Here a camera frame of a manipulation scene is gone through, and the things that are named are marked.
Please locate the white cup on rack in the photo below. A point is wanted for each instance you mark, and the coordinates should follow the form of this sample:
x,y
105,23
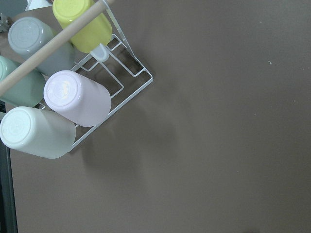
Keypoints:
x,y
38,132

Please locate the wooden rack handle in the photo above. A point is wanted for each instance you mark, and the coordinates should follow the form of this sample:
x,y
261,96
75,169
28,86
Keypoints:
x,y
60,39

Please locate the pink cup on rack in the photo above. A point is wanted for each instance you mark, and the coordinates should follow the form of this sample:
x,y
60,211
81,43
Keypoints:
x,y
77,98

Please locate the grey cup on rack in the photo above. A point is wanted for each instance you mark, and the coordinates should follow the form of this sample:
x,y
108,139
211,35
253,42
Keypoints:
x,y
28,35

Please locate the white wire cup rack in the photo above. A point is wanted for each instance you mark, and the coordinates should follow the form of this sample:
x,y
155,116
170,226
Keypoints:
x,y
126,74

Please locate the mint cup on rack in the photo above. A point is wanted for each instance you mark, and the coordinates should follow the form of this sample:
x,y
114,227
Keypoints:
x,y
28,91

